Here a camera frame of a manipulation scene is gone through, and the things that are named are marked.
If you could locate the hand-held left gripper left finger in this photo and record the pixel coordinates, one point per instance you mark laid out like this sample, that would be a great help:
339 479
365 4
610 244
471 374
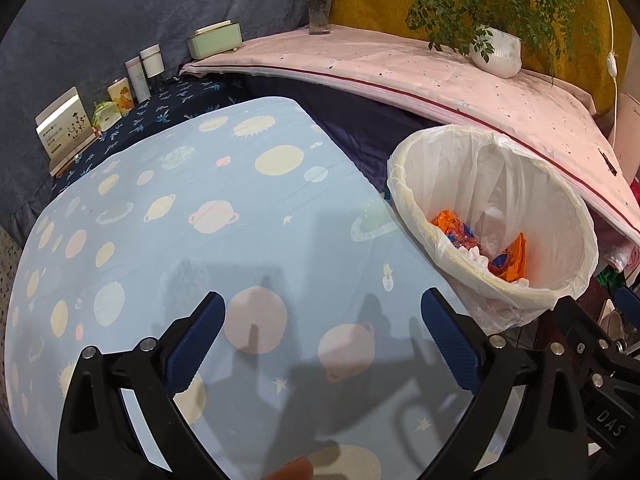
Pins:
195 350

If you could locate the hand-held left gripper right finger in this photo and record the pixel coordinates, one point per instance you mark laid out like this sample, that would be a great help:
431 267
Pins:
447 340

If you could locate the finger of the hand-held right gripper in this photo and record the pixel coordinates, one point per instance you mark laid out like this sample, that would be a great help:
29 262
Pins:
630 299
580 330

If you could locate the white tissue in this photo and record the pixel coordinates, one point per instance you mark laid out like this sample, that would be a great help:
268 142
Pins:
480 257

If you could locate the bin with white bag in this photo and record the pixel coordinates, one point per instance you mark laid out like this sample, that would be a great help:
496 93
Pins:
450 160

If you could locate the person's left hand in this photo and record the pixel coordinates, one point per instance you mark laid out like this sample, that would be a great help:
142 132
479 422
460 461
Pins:
292 470

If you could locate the orange plastic bag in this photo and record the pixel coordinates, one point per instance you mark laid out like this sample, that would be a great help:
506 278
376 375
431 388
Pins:
512 260

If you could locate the light blue dotted tablecloth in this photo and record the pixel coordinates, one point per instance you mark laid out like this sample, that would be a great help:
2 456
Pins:
150 260

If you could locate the orange blue wrapper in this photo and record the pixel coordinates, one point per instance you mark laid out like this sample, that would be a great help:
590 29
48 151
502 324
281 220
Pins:
450 227

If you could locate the dark purple cloth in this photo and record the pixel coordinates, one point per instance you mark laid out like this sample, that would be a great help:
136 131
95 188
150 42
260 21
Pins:
360 130

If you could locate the dark blue patterned cloth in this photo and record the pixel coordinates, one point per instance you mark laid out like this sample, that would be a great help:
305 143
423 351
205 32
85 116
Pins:
165 105

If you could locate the green snack packet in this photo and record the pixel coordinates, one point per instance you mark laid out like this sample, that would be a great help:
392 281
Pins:
106 116

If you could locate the white printed box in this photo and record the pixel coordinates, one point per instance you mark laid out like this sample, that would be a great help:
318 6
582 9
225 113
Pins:
62 130

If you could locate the orange printed tin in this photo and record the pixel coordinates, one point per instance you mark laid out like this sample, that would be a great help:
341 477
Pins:
121 97

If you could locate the pink speckled cloth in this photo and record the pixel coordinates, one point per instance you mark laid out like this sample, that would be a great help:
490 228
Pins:
400 70

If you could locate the tall white pink bottle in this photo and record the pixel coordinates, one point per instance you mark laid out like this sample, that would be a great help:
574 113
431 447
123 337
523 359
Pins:
137 80

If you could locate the green plant in white pot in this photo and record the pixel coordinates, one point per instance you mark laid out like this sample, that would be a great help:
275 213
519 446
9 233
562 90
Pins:
500 52

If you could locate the short white canister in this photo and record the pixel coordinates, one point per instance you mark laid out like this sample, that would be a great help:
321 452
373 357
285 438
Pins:
152 67

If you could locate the pale green tissue box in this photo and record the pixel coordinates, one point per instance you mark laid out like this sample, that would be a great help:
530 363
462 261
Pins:
215 42

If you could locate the yellow backdrop cloth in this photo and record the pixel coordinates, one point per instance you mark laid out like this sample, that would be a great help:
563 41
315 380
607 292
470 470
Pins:
370 0

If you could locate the blue backdrop cloth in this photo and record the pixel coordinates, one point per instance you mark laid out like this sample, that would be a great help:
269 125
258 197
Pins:
125 5

